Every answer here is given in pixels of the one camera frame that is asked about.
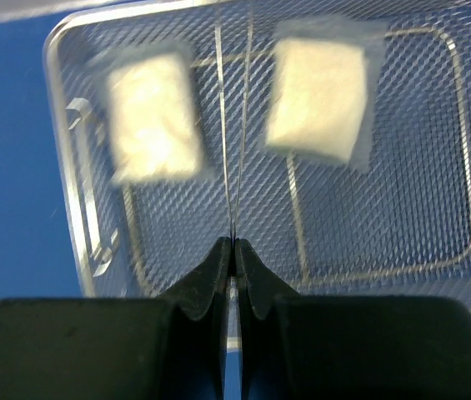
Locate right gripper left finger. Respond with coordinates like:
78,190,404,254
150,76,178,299
0,237,231,399

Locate steel scalpel handle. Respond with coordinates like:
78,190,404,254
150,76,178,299
215,10,251,399

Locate blue surgical drape cloth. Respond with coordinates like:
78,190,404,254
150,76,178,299
0,12,471,400

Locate metal mesh instrument tray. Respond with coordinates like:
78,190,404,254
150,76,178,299
44,1,471,308

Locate white gauze pack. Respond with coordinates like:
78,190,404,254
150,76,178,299
264,15,388,172
88,40,211,185

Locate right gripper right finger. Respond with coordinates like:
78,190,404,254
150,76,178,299
234,239,471,399

